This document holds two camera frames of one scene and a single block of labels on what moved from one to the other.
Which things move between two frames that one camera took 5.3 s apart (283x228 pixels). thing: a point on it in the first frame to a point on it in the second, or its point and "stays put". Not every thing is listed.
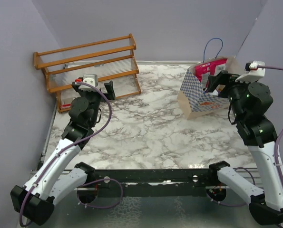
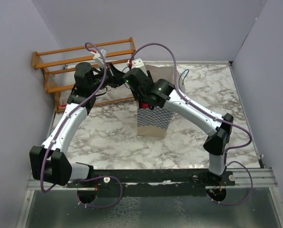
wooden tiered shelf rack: x=109 y=59 stays put
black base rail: x=152 y=182 stays put
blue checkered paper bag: x=194 y=101 to x=153 y=123
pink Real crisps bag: x=202 y=71 to x=145 y=105
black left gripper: x=83 y=94 to x=115 y=76
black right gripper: x=221 y=78 to x=135 y=96
